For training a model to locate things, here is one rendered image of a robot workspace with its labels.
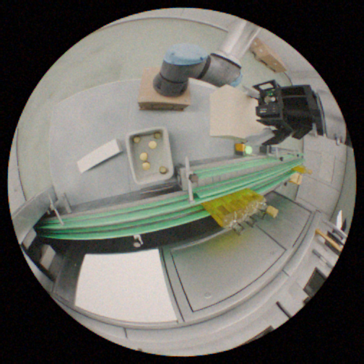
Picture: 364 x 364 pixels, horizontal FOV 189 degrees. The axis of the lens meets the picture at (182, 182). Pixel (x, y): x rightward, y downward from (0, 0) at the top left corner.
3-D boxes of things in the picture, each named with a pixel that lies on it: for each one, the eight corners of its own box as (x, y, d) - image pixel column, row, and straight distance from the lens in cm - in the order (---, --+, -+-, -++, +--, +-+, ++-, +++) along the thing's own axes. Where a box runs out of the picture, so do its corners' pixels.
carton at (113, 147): (82, 160, 67) (76, 162, 62) (118, 139, 57) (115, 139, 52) (86, 170, 66) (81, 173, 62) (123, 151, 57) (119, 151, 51)
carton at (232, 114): (209, 94, 33) (226, 84, 27) (249, 110, 42) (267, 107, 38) (209, 136, 29) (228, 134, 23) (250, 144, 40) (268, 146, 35)
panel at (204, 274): (87, 255, 71) (78, 308, 63) (84, 252, 69) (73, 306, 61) (247, 217, 67) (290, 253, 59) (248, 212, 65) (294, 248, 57)
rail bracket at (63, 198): (74, 209, 79) (57, 232, 66) (63, 183, 76) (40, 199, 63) (79, 208, 76) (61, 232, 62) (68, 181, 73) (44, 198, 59)
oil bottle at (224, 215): (200, 204, 54) (225, 232, 40) (199, 193, 51) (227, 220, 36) (210, 201, 56) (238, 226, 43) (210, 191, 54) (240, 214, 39)
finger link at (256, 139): (230, 141, 27) (256, 115, 22) (247, 144, 31) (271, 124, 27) (235, 153, 25) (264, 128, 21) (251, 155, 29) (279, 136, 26)
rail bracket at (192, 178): (182, 195, 48) (193, 210, 38) (176, 155, 43) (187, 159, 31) (188, 193, 49) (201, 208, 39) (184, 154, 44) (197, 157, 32)
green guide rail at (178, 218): (33, 230, 150) (29, 234, 148) (32, 228, 150) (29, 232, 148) (300, 165, 196) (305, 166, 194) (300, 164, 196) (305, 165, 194)
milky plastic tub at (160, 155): (136, 180, 57) (135, 185, 49) (128, 135, 56) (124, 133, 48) (170, 172, 57) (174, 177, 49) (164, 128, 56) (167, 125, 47)
